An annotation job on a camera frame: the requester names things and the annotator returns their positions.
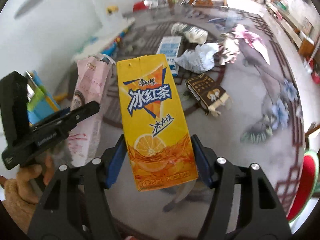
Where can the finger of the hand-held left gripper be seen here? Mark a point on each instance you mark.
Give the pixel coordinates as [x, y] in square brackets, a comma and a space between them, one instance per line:
[80, 113]

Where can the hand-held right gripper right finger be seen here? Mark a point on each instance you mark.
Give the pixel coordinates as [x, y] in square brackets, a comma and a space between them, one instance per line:
[202, 165]

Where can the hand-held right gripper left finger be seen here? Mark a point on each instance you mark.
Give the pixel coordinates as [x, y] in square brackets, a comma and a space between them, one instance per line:
[115, 165]

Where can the pink paper bag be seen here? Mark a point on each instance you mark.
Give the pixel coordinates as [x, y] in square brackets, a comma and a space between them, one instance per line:
[87, 90]

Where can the yellow drink carton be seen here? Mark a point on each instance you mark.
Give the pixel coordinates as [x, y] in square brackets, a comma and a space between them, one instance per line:
[150, 105]

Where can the watermelon pattern bin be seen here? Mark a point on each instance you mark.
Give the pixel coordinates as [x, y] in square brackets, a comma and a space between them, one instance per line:
[303, 180]

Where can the person's left hand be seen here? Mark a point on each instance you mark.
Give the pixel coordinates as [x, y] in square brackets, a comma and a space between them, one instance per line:
[17, 195]

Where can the blue book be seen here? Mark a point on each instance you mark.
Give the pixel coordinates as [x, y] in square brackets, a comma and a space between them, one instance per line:
[42, 105]

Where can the brown printed box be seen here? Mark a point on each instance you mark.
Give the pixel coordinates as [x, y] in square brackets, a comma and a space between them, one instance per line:
[207, 92]

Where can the stack of papers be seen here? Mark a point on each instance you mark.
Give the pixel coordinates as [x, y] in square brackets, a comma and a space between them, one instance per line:
[105, 45]

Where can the white desk lamp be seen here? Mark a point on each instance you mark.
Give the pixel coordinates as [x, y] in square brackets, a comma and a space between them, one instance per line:
[110, 21]

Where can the crumpled pale blue bag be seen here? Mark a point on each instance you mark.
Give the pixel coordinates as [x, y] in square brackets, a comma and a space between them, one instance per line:
[197, 58]

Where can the blue white medicine box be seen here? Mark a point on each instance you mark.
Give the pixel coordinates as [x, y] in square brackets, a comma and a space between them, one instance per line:
[170, 52]

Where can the crumpled newspaper ball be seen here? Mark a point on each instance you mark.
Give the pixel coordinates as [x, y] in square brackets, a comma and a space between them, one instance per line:
[228, 50]

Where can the red bag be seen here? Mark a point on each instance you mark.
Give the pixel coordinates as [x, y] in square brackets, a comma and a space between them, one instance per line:
[139, 7]

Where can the crumpled white green package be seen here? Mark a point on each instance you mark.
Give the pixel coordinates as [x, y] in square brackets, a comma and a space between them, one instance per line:
[190, 32]

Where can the pink plastic bag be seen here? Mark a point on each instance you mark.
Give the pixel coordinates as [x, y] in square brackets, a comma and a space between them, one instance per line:
[252, 40]

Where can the wooden television cabinet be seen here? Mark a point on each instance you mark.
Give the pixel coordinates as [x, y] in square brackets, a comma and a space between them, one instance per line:
[292, 25]

